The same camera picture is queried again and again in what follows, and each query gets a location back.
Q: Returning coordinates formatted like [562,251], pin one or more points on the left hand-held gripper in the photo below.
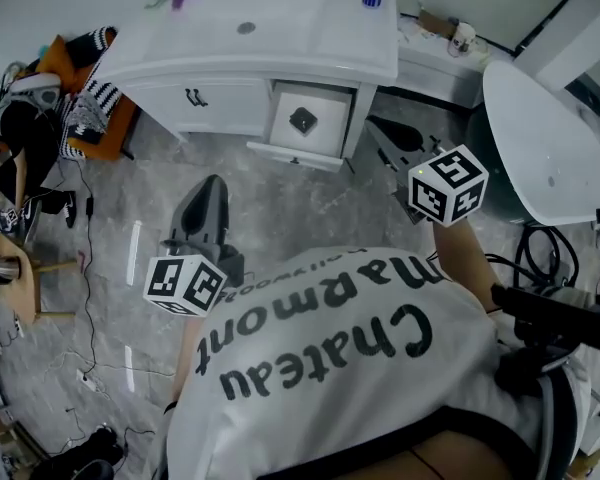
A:
[190,283]

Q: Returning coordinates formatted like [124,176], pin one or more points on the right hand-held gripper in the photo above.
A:
[450,188]

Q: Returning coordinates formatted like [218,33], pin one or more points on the white drawer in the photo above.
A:
[305,118]

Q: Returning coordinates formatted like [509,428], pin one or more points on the small black item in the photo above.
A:
[302,119]

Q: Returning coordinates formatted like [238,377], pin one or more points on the person's right forearm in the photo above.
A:
[462,263]

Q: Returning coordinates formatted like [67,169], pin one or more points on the person's left forearm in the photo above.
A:
[186,355]

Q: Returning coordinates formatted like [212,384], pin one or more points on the white sink basin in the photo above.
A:
[290,23]

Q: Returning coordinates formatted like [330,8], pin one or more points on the metal sink drain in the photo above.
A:
[246,28]

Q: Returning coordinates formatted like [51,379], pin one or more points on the low white ledge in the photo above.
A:
[440,73]

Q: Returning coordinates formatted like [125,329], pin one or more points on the white vanity cabinet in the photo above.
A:
[220,103]

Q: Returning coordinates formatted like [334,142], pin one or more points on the brown cardboard piece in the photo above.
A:
[436,23]

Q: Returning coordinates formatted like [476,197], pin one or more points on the orange blanket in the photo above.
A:
[112,123]

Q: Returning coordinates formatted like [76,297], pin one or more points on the white bathtub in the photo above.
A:
[540,143]

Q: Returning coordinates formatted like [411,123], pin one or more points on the black and white striped cloth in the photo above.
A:
[97,93]

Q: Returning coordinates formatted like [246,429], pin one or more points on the small wooden table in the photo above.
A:
[17,288]

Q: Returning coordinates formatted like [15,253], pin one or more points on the metal cup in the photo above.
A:
[7,267]

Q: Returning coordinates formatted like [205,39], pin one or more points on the person's white printed shirt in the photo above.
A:
[330,378]

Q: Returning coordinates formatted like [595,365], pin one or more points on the white power strip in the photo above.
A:
[89,382]

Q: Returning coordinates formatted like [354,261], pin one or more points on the black bag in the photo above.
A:
[87,455]

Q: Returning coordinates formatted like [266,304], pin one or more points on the person's leg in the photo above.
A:
[470,458]

